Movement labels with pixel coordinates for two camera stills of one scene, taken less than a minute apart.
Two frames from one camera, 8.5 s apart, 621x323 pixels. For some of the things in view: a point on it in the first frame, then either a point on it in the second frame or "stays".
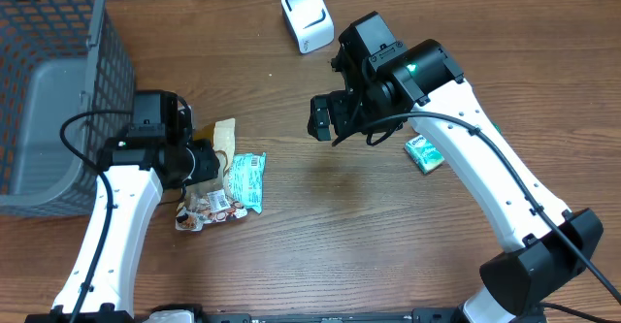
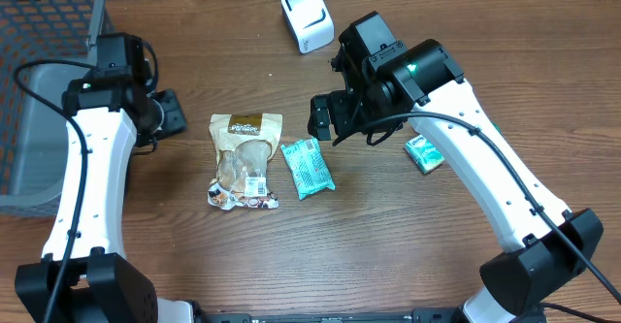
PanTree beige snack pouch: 210,204 to 245,143
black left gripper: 208,161 to 177,119
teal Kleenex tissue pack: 424,153 stays
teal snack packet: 245,174 to 307,167
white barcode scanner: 309,16 stays
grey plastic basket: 61,54 stays
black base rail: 421,315 stays
